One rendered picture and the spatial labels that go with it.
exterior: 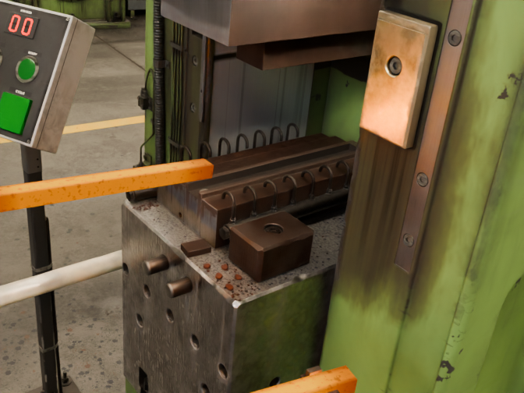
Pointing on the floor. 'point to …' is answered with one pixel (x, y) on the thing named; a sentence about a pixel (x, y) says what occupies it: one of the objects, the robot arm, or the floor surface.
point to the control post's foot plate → (62, 386)
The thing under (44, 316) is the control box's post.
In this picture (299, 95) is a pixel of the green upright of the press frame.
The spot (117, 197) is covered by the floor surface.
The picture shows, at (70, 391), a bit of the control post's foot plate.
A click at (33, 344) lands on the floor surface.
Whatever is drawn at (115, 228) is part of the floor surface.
